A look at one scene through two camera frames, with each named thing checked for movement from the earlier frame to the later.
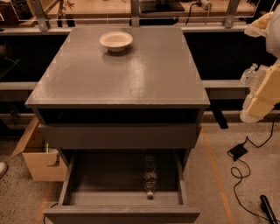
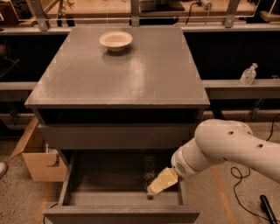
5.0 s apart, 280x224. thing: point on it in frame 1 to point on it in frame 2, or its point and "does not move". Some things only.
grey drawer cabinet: [126, 106] does not move
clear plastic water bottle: [150, 178] does not move
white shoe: [3, 169] does not move
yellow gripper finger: [263, 94] to [168, 176]
